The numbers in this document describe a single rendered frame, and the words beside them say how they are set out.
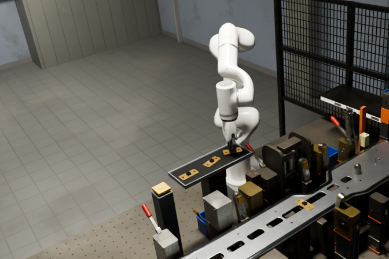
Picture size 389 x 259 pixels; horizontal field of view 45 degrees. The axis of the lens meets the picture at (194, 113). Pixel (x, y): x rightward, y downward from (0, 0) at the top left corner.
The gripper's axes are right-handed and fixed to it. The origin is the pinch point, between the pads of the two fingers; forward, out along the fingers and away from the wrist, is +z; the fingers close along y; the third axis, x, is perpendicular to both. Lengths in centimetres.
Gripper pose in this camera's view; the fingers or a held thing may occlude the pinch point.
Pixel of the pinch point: (231, 147)
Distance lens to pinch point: 214.0
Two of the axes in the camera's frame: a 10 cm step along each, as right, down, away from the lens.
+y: 1.7, 4.3, -8.9
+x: 9.8, -1.8, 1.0
